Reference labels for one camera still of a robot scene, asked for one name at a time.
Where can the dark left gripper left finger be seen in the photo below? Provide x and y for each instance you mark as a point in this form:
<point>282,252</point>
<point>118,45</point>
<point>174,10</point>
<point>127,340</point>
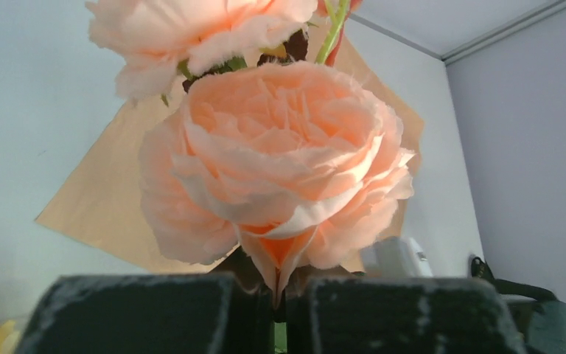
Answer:
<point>202,313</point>

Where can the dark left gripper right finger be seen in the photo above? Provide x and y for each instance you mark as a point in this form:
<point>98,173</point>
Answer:
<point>424,315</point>

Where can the peach white fake flower bunch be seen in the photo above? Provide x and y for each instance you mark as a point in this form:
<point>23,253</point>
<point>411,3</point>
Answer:
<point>297,165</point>

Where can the pink fake rose stem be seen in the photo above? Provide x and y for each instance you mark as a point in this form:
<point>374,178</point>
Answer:
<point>160,40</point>

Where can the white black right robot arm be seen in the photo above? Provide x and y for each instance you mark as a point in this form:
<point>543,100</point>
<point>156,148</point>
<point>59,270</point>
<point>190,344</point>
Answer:
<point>396,258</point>

